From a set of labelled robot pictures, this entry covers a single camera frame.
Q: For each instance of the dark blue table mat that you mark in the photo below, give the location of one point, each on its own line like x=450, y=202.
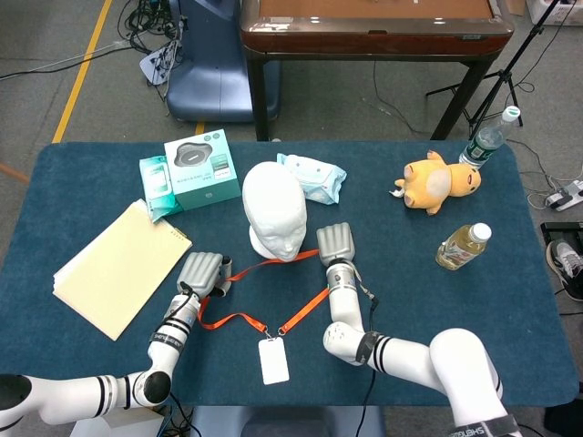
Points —
x=455, y=309

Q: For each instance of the blue machine base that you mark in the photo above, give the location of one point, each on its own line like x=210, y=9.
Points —
x=214, y=73

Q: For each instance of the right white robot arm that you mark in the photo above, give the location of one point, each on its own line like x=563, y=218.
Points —
x=410, y=355

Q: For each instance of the white socket board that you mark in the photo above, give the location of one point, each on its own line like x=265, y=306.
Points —
x=152, y=68

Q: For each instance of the yellow plush toy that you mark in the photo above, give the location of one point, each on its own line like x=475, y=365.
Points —
x=432, y=184

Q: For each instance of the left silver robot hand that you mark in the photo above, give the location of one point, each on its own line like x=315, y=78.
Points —
x=200, y=273

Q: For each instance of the yellow tea bottle white cap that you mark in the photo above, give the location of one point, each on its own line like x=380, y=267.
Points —
x=460, y=250

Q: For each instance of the grey black sneaker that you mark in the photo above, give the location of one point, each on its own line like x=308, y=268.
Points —
x=567, y=268

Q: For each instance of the brown cardboard box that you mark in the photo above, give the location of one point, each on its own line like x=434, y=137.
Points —
x=514, y=7

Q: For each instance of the light blue wet wipes pack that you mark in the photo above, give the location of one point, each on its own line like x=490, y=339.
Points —
x=323, y=182

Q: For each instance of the teal product box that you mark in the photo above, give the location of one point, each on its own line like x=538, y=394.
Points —
x=205, y=191

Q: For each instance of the clear water bottle green label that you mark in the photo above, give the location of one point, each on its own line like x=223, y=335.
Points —
x=483, y=145

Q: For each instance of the black foot pedal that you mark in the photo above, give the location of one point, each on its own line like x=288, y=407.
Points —
x=565, y=231

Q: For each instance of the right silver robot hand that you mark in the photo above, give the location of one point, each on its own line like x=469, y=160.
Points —
x=336, y=246

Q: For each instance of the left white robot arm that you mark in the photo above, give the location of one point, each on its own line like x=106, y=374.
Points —
x=68, y=398

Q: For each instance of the cream paper folder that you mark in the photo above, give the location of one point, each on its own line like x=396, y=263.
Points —
x=118, y=268

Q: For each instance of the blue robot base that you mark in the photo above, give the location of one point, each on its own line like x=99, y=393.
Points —
x=287, y=423

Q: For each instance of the brown mahjong table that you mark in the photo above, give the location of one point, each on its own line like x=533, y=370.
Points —
x=378, y=41

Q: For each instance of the white paper box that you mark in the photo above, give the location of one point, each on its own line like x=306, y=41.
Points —
x=114, y=425

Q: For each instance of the green wet wipes pack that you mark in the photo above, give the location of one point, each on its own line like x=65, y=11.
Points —
x=155, y=182

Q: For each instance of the white storage box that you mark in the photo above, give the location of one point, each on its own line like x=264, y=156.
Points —
x=560, y=16

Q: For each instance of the white foam mannequin head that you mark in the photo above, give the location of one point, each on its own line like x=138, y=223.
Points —
x=273, y=196

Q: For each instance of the white power strip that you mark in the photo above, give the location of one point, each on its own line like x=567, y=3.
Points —
x=567, y=196

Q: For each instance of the black tripod stand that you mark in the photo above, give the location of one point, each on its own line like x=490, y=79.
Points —
x=496, y=86

